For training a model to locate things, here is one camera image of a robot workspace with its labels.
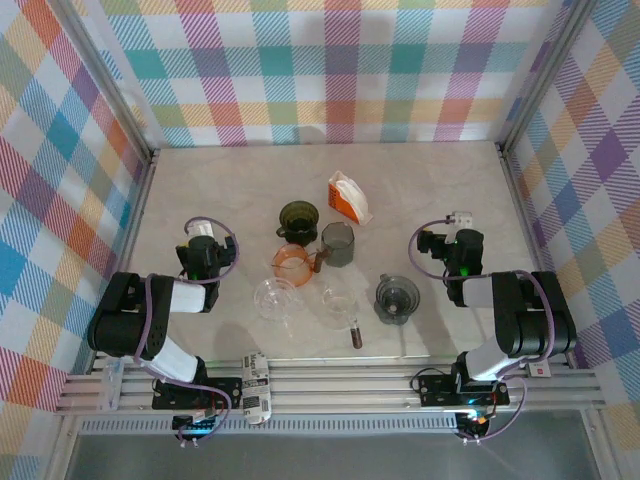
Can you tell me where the white paper filter stack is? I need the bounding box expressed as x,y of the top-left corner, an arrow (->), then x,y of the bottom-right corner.
333,178 -> 371,222

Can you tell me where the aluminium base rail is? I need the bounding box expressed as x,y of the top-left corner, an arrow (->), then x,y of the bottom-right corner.
53,356 -> 610,417

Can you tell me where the aluminium frame post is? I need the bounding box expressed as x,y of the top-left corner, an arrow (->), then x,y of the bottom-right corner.
52,0 -> 154,160
498,0 -> 601,154

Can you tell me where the dark green coffee dripper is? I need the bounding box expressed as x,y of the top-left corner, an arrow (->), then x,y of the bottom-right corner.
275,199 -> 322,247

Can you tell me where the clear acrylic bracket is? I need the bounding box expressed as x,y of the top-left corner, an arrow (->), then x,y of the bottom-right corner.
101,360 -> 125,407

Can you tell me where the aluminium table side rail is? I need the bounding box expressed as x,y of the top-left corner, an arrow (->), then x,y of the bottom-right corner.
84,148 -> 161,374
497,143 -> 576,369

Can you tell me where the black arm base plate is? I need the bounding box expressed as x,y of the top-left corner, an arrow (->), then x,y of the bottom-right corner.
151,376 -> 244,412
416,373 -> 512,408

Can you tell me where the clear glass coffee dripper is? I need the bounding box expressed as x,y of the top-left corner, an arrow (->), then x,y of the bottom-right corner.
252,276 -> 302,325

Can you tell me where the slotted grey cable duct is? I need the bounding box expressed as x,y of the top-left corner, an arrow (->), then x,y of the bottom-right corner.
74,416 -> 462,437

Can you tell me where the orange coffee dripper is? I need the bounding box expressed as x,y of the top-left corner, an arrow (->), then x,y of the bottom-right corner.
271,242 -> 317,288

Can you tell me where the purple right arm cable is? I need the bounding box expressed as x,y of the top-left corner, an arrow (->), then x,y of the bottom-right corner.
407,217 -> 557,445

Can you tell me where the smoky grey coffee dripper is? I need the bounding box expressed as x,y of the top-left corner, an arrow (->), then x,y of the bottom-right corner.
373,272 -> 422,327

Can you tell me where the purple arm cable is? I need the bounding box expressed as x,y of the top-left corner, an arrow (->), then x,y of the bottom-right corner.
132,215 -> 242,449
407,217 -> 557,445

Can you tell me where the orange white filter box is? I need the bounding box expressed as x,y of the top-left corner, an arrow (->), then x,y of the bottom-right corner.
326,169 -> 375,227

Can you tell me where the newsprint wrapped roll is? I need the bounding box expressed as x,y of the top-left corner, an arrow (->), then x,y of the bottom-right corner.
240,351 -> 274,428

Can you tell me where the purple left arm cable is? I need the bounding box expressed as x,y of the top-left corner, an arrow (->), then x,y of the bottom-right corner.
132,215 -> 242,449

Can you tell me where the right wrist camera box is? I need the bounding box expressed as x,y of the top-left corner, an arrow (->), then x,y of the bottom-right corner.
443,210 -> 474,246

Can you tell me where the grey carafe with wooden handle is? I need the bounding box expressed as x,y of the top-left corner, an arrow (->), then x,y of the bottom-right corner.
310,222 -> 357,270

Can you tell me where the clear cup with wooden handle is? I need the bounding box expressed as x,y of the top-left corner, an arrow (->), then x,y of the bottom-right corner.
320,280 -> 366,352

